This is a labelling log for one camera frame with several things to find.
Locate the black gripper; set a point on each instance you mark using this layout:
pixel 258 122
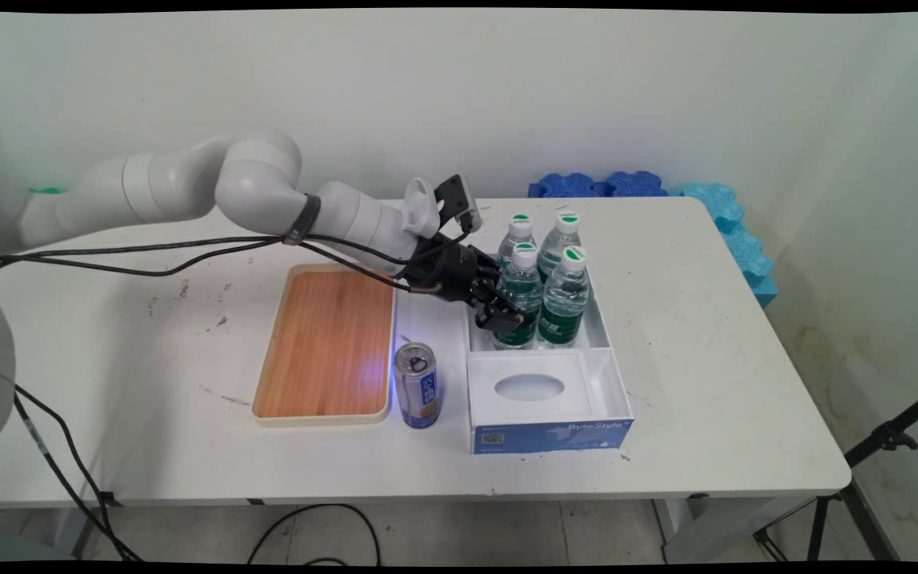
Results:
pixel 447 267

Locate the clear water bottle green label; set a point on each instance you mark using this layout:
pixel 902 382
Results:
pixel 561 239
pixel 564 307
pixel 516 237
pixel 524 291

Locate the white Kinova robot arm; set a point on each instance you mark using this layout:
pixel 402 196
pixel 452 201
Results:
pixel 188 179

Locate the white insert with oval hole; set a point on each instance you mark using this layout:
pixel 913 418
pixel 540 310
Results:
pixel 491 402

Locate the purple drink can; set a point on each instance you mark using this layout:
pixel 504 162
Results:
pixel 417 391

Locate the dark blue foam mat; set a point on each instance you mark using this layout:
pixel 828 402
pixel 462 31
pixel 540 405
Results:
pixel 566 186
pixel 636 184

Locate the blue white cardboard box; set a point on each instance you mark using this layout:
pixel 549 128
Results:
pixel 551 437

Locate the wooden tray cream rim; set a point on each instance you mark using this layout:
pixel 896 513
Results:
pixel 330 343

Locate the light blue foam mat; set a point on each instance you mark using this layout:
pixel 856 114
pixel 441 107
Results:
pixel 742 247

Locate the black tripod stand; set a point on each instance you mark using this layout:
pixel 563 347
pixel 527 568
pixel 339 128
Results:
pixel 889 438

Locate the green foam mat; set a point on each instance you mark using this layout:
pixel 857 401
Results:
pixel 46 190

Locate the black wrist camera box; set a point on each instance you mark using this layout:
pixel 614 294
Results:
pixel 456 199

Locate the white table leg frame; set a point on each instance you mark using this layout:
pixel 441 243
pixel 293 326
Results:
pixel 714 530

